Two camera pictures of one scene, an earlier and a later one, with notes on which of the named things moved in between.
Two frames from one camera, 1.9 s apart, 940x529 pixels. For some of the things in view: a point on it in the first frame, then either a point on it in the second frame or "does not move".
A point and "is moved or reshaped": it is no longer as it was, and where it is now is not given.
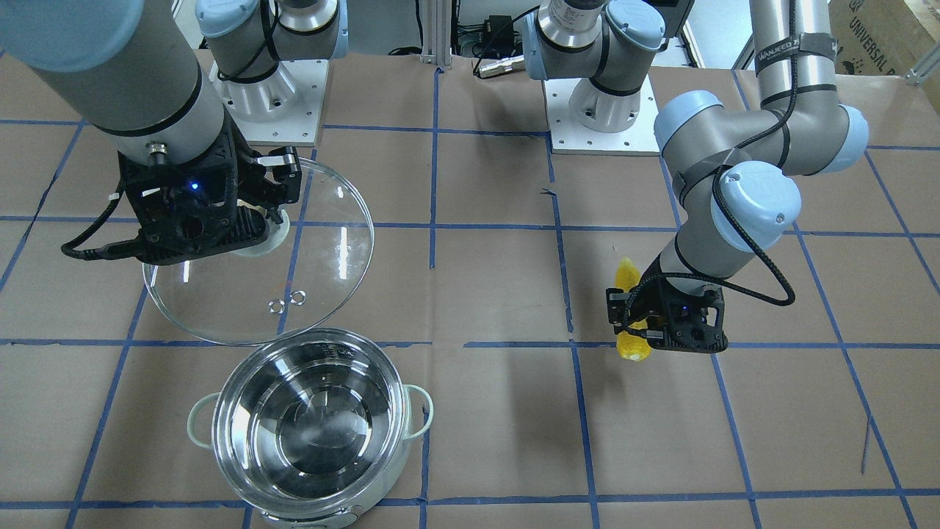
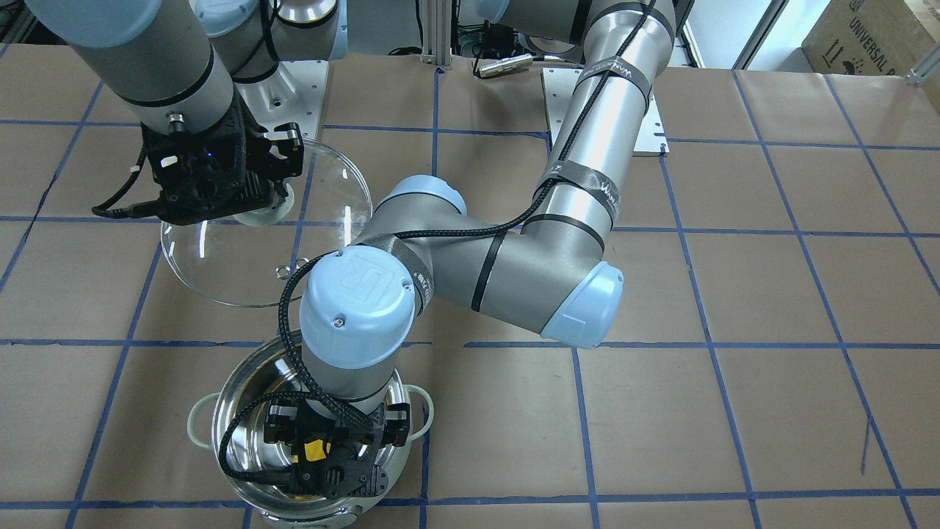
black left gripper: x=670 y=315 to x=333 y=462
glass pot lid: x=285 y=294 is moved or reshaped
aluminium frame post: x=437 y=33 does not move
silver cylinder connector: x=501 y=66 does not move
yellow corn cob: x=630 y=346 to x=314 y=451
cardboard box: x=883 y=37 does not move
